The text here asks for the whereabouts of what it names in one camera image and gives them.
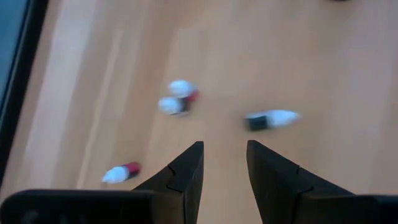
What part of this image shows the small dark food coloring bottle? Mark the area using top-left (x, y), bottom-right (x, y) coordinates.
top-left (157, 96), bottom-right (191, 116)

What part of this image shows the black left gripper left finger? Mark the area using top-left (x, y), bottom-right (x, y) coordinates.
top-left (133, 141), bottom-right (205, 224)

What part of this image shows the small pink food coloring bottle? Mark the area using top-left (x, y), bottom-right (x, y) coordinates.
top-left (167, 80), bottom-right (200, 102)

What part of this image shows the small red food coloring bottle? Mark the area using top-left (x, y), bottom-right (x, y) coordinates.
top-left (101, 161), bottom-right (142, 185)

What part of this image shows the small black food coloring bottle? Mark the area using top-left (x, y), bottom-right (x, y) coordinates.
top-left (244, 109), bottom-right (302, 132)

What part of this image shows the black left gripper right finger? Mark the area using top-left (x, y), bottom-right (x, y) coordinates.
top-left (247, 140), bottom-right (355, 224)

